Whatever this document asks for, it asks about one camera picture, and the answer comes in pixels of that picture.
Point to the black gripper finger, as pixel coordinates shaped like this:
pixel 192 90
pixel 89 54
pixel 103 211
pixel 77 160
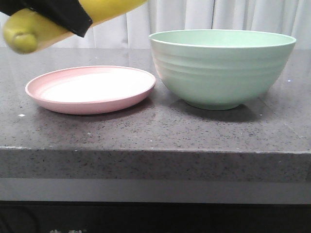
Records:
pixel 67 13

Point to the yellow banana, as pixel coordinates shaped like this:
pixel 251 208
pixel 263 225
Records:
pixel 27 31

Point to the pink plate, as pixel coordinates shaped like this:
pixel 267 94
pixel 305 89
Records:
pixel 91 90

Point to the green bowl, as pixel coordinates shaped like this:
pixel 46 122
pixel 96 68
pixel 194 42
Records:
pixel 219 69

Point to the white curtain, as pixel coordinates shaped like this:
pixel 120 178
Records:
pixel 131 31

